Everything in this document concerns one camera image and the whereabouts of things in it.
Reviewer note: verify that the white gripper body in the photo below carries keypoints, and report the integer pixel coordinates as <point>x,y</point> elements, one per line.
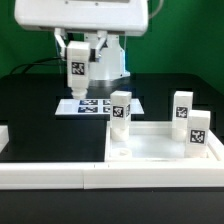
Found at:
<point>122,17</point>

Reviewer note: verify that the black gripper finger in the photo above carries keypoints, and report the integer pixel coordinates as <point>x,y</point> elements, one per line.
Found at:
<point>60,36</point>
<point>95,53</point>

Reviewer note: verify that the white square tabletop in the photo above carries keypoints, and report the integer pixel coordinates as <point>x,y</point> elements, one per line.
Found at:
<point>152,142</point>

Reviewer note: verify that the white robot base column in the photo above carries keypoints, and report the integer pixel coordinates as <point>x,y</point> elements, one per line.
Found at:
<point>111,65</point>

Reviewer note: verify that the white base tag plate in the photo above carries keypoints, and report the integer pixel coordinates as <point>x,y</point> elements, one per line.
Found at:
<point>92,107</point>

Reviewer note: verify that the white U-shaped obstacle fence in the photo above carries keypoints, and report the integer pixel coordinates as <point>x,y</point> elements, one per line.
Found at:
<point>101,175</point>

